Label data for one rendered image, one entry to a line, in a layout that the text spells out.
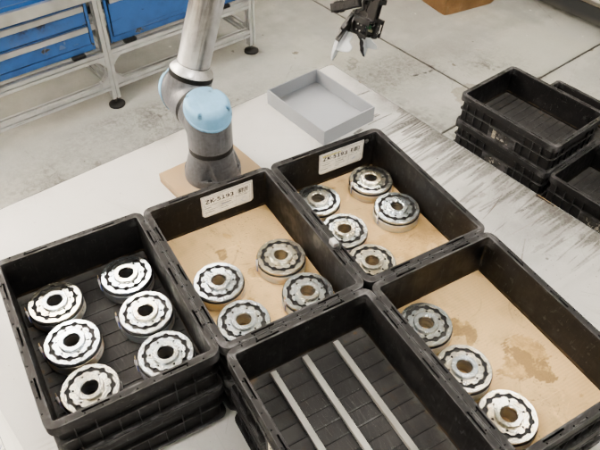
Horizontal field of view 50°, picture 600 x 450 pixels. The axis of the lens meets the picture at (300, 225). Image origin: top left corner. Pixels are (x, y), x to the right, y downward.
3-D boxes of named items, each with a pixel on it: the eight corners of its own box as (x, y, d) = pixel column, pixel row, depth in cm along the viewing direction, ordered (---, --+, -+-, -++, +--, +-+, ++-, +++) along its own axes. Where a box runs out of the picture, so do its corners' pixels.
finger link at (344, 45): (339, 61, 182) (358, 35, 181) (324, 53, 185) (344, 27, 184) (343, 66, 184) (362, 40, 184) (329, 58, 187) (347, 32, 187)
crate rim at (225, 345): (142, 218, 135) (140, 210, 134) (267, 173, 146) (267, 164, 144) (223, 359, 111) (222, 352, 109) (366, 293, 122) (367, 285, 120)
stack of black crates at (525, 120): (438, 187, 258) (460, 93, 226) (486, 158, 271) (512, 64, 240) (520, 245, 236) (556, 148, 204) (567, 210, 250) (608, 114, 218)
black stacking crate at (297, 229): (150, 249, 142) (142, 212, 134) (268, 204, 153) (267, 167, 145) (228, 387, 118) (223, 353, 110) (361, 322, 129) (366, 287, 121)
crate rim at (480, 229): (268, 172, 146) (267, 164, 144) (376, 134, 157) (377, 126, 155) (366, 293, 122) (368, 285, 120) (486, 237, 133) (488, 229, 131)
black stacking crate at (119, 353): (11, 302, 131) (-8, 265, 123) (148, 249, 142) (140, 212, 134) (64, 466, 107) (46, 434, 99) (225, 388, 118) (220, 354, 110)
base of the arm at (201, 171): (173, 170, 173) (169, 141, 166) (217, 147, 181) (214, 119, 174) (208, 198, 166) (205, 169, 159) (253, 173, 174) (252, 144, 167)
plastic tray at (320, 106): (267, 103, 201) (267, 89, 198) (316, 81, 210) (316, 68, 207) (323, 145, 187) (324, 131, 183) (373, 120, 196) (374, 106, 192)
